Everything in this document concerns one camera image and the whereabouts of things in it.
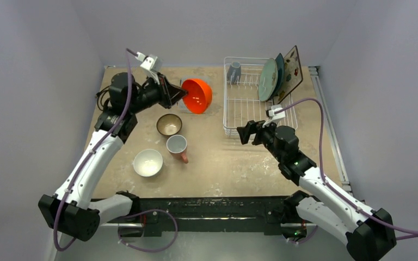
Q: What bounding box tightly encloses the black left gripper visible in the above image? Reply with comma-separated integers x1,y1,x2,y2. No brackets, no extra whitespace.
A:
128,72,187,114

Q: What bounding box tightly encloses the orange bowl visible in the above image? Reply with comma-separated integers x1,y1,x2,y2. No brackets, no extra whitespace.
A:
181,78,213,115

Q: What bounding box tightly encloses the light green round plate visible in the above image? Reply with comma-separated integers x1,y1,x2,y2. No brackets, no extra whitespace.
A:
258,58,278,102

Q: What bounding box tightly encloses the grey printed mug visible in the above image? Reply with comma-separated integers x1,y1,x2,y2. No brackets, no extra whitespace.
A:
226,61,242,85

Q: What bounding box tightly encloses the square floral plate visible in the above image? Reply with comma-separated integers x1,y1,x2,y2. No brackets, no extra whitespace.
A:
273,45,303,104

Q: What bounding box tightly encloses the teal square plate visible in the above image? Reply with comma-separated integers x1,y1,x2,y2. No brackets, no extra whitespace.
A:
271,53,285,98

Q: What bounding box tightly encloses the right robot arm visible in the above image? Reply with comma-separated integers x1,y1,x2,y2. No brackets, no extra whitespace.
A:
237,121,397,260

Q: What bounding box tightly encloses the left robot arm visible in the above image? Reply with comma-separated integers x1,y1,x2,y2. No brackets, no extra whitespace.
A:
38,72,188,241

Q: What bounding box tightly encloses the brown rimmed beige bowl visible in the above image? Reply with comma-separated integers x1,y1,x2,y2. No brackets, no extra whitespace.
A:
156,114,183,136

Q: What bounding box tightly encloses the pink flowered mug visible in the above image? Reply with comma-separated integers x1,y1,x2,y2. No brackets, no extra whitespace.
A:
166,135,188,164

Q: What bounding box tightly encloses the white bowl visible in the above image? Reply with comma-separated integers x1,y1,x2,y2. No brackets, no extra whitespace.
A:
133,149,163,177

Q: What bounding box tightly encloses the white wire dish rack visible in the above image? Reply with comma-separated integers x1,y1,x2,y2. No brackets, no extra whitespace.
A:
223,57,278,138

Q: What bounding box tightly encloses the black coiled cable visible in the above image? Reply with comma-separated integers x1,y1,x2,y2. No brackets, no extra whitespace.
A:
95,86,112,113

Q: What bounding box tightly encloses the black table edge rail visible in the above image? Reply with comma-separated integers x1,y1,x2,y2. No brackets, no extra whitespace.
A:
52,196,372,239

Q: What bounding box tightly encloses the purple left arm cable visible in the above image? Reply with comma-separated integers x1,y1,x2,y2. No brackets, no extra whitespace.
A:
52,47,179,253

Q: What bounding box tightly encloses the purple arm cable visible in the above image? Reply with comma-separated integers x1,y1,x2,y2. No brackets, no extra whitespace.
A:
274,97,418,242
52,47,179,253

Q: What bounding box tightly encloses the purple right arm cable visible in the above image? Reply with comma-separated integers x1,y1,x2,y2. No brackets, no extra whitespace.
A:
274,97,418,242

